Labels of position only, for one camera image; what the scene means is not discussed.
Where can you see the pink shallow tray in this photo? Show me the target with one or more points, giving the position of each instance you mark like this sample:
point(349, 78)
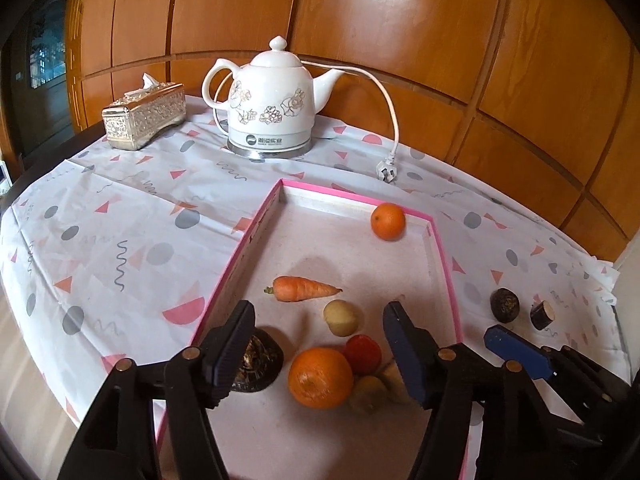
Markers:
point(325, 250)

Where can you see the red tomato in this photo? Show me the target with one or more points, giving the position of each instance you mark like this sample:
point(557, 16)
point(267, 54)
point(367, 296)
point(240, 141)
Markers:
point(362, 354)

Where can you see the dark glass door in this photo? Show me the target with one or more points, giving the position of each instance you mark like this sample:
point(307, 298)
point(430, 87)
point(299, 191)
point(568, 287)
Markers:
point(47, 60)

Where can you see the yellowish fruit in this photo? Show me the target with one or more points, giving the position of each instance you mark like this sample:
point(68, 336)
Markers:
point(368, 394)

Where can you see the white patterned tablecloth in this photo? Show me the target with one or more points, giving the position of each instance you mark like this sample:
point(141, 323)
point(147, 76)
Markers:
point(125, 210)

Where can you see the round eggplant chunk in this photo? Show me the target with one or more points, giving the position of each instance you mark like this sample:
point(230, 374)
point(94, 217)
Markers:
point(542, 315)

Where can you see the oblong dark passion fruit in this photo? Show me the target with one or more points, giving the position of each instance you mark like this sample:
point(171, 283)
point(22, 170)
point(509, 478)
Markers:
point(262, 360)

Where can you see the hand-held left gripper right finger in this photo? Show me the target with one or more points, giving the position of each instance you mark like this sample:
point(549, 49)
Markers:
point(407, 355)

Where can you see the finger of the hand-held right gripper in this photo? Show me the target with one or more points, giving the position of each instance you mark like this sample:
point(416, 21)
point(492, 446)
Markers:
point(520, 350)

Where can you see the white floral ceramic kettle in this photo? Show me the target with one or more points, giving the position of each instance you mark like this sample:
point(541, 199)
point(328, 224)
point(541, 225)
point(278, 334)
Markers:
point(270, 100)

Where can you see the large orange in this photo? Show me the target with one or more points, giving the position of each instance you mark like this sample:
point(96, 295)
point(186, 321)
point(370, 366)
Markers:
point(320, 377)

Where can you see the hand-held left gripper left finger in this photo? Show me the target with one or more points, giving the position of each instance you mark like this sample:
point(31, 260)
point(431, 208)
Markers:
point(235, 345)

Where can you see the pale potato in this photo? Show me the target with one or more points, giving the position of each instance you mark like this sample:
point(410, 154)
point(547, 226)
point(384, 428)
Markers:
point(341, 317)

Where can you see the orange carrot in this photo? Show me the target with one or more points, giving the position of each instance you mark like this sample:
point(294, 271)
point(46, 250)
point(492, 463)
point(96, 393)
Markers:
point(305, 288)

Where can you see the small orange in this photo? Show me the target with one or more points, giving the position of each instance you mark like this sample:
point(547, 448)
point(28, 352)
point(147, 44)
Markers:
point(387, 221)

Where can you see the silver embossed tissue box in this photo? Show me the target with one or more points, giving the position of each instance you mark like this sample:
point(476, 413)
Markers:
point(145, 115)

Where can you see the round dark passion fruit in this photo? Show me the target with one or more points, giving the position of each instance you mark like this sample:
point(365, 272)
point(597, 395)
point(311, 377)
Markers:
point(505, 305)

